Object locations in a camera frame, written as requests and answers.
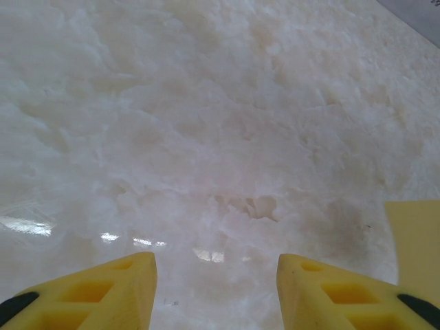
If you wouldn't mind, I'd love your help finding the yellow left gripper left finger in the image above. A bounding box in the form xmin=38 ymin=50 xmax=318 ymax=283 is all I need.
xmin=0 ymin=252 xmax=157 ymax=330

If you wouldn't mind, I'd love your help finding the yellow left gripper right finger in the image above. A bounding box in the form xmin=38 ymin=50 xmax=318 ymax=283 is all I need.
xmin=277 ymin=253 xmax=440 ymax=330

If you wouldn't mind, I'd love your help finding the yellow paper sheet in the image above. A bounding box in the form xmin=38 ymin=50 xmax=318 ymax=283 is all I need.
xmin=384 ymin=199 xmax=440 ymax=289

